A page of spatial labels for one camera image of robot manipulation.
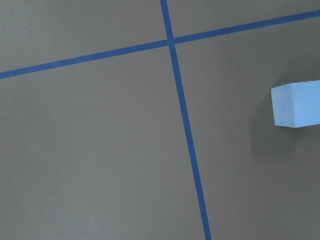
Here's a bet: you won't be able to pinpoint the light blue foam block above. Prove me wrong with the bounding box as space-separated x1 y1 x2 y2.
270 80 320 128

